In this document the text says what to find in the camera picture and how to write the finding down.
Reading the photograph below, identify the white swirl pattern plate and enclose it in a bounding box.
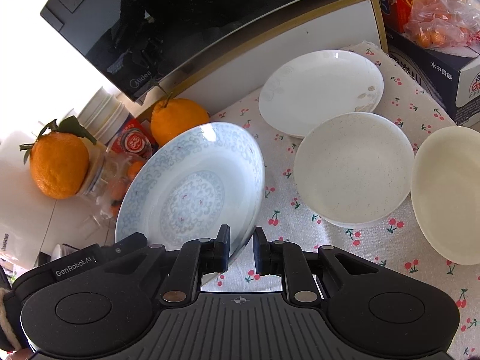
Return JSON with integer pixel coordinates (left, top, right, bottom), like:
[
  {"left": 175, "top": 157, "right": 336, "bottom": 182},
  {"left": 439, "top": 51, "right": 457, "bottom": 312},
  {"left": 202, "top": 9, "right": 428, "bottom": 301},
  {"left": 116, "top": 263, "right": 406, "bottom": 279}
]
[{"left": 259, "top": 49, "right": 384, "bottom": 138}]

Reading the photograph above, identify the gloved hand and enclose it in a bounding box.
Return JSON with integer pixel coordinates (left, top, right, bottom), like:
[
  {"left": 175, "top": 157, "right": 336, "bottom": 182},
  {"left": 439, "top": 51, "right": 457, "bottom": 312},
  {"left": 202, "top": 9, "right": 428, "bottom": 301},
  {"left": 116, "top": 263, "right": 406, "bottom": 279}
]
[{"left": 1, "top": 289, "right": 32, "bottom": 359}]

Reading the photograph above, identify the glass jar with tangerines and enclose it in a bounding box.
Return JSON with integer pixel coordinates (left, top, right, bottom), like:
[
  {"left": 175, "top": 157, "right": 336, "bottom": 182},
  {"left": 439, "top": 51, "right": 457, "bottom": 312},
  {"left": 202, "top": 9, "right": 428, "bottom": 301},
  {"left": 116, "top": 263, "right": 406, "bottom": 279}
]
[{"left": 76, "top": 141, "right": 146, "bottom": 223}]

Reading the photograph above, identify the large orange on jar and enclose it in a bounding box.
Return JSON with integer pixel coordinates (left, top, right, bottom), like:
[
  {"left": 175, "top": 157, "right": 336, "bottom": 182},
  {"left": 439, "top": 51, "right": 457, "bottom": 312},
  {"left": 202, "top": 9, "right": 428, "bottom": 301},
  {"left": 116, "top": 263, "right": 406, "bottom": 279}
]
[{"left": 19, "top": 115, "right": 97, "bottom": 200}]

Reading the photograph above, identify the white speckled bowl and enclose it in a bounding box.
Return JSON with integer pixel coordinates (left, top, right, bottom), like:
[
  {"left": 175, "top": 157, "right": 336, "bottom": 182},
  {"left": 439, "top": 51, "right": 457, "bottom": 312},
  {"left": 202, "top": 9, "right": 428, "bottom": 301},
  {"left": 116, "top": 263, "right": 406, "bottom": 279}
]
[{"left": 294, "top": 112, "right": 414, "bottom": 228}]

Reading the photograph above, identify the stack of white paper cups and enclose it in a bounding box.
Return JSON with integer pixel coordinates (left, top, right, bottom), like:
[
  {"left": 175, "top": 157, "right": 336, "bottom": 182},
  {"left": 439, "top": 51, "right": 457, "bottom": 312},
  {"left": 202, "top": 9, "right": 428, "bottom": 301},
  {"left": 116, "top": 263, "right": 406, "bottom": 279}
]
[{"left": 77, "top": 87, "right": 130, "bottom": 146}]

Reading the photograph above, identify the large orange on table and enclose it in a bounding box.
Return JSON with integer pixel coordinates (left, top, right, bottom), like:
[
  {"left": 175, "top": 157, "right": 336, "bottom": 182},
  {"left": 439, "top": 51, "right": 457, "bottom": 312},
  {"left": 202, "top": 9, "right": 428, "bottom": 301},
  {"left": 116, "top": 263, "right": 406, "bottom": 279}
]
[{"left": 151, "top": 98, "right": 210, "bottom": 146}]

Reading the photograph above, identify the cherry print tablecloth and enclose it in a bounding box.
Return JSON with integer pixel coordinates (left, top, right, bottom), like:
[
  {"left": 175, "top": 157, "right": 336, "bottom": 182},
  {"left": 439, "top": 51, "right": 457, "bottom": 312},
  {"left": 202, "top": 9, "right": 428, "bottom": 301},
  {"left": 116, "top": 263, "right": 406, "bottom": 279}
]
[{"left": 202, "top": 40, "right": 480, "bottom": 360}]

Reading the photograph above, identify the cream bowl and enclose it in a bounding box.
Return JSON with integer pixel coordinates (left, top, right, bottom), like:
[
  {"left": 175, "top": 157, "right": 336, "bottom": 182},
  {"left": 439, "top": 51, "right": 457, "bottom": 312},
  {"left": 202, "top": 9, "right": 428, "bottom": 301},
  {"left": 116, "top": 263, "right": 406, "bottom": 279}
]
[{"left": 411, "top": 126, "right": 479, "bottom": 266}]

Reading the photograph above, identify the black Midea microwave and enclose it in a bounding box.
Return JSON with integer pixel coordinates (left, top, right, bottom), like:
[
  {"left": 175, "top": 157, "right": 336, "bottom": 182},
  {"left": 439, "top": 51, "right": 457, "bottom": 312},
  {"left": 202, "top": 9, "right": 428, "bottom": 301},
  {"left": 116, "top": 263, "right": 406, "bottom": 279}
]
[{"left": 41, "top": 0, "right": 298, "bottom": 102}]

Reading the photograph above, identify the dark blue cardboard box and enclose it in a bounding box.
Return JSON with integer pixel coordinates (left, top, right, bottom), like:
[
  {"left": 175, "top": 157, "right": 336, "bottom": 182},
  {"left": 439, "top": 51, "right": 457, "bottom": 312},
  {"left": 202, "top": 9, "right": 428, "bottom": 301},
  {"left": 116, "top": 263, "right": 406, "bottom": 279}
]
[{"left": 386, "top": 29, "right": 479, "bottom": 127}]

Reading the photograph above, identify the plastic bag of snacks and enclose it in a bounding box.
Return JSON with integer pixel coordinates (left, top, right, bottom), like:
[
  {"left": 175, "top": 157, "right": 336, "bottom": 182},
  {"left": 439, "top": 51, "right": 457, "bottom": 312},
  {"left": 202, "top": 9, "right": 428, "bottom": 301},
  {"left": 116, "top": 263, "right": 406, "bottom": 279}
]
[{"left": 403, "top": 0, "right": 479, "bottom": 49}]

